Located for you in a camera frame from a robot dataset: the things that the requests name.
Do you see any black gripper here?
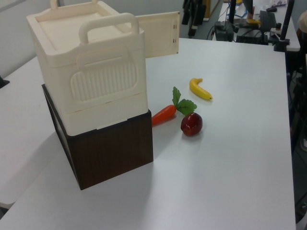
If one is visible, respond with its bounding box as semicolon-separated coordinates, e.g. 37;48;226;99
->
181;0;207;38

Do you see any cream cabinet door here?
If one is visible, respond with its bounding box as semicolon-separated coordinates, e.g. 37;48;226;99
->
137;11;181;59

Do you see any cream plastic toy cabinet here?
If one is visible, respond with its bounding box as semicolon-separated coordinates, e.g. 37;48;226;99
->
25;0;148;137

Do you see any black electronics box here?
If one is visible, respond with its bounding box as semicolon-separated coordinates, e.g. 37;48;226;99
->
214;21;235;42

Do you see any thin black stand pole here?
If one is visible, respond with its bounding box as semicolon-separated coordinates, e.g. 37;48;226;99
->
227;0;237;25

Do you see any black flat computer case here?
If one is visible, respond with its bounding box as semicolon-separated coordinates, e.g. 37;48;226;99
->
236;26;269;45

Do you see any yellow toy banana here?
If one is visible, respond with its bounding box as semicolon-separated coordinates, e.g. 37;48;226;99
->
189;77;213;101

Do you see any black keyboard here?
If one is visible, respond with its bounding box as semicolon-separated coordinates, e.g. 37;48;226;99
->
259;10;277;32

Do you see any orange toy carrot with leaves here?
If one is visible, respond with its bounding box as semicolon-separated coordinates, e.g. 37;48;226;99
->
151;86;198;127

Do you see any dark red toy apple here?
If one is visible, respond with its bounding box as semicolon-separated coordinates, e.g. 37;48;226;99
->
180;112;204;137

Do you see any tan rounded object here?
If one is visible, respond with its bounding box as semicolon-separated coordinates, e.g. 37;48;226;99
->
296;11;307;39

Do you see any dark brown wooden box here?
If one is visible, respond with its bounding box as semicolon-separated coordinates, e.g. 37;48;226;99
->
41;83;154;191

